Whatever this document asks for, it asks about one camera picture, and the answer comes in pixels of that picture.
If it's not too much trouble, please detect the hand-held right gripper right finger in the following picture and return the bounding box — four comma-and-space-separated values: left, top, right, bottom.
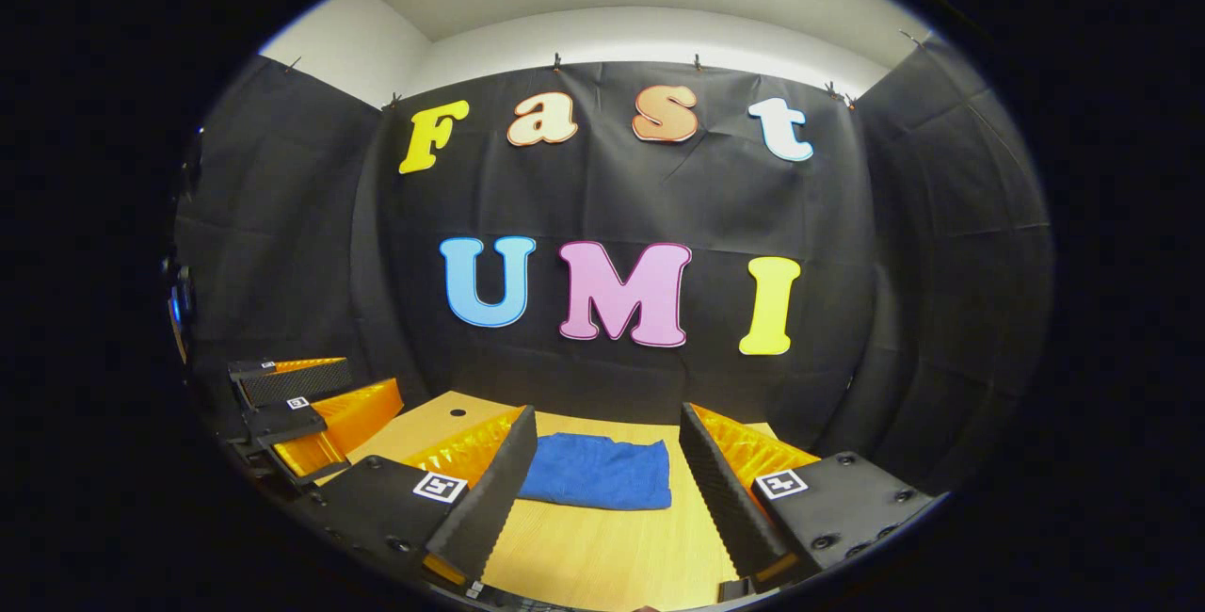
678, 402, 938, 594

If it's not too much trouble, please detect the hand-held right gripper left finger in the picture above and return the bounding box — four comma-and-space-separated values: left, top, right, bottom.
292, 405, 539, 589

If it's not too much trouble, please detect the blue shirt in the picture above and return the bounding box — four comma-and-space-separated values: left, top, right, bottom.
516, 433, 673, 511

